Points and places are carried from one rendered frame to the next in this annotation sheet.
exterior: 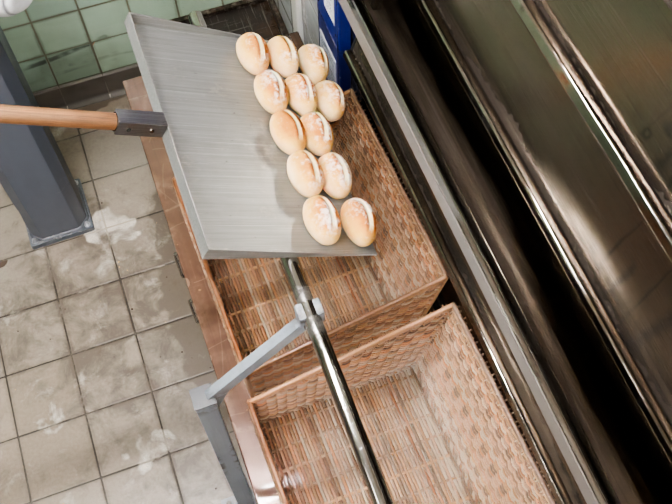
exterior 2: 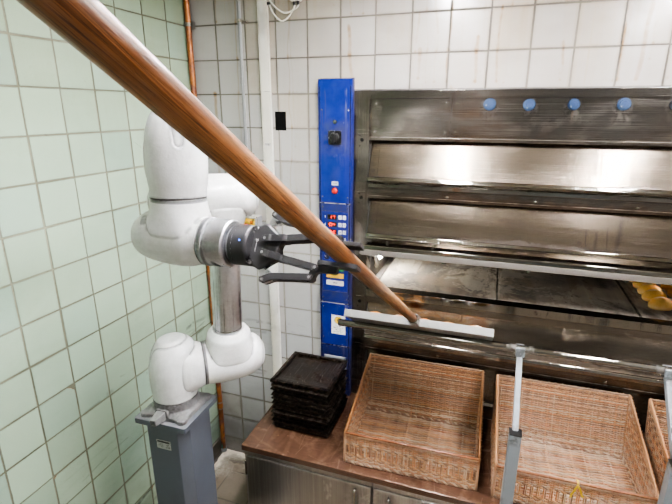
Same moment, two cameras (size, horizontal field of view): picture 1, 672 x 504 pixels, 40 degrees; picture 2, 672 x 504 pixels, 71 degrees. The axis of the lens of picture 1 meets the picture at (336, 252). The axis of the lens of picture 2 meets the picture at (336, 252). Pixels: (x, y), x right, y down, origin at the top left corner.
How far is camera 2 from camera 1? 183 cm
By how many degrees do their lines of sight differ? 58
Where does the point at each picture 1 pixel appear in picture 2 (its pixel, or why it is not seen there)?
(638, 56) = (570, 167)
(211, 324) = (420, 484)
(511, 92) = (509, 234)
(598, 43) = (554, 175)
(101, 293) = not seen: outside the picture
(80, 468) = not seen: outside the picture
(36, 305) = not seen: outside the picture
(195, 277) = (387, 476)
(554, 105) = (530, 222)
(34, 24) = (126, 484)
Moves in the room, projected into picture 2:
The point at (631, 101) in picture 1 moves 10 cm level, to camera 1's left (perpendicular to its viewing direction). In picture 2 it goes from (577, 178) to (572, 180)
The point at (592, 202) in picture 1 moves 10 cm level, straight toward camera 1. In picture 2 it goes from (567, 232) to (588, 238)
